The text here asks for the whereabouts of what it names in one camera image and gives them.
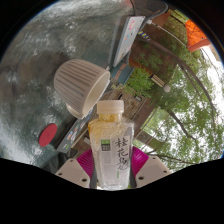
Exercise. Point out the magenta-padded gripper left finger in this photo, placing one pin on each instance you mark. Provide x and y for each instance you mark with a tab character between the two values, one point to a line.
75	171

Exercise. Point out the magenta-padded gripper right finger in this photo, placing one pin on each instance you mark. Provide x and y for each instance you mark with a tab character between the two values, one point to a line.
150	171

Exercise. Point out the clear plastic drink bottle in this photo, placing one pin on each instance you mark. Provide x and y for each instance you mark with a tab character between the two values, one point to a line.
111	153

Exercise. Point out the flat round red coaster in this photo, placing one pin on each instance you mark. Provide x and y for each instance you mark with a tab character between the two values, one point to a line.
48	135

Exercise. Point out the white ribbed mug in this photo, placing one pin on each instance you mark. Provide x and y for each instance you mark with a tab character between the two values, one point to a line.
76	83

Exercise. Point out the blue yellow striped cone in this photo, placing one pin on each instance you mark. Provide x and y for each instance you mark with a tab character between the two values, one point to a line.
144	35

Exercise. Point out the grey wicker chair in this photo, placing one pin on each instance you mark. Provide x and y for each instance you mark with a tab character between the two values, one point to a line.
156	15

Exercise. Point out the globe-topped lamp post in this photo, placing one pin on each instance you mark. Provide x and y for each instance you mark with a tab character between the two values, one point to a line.
160	82

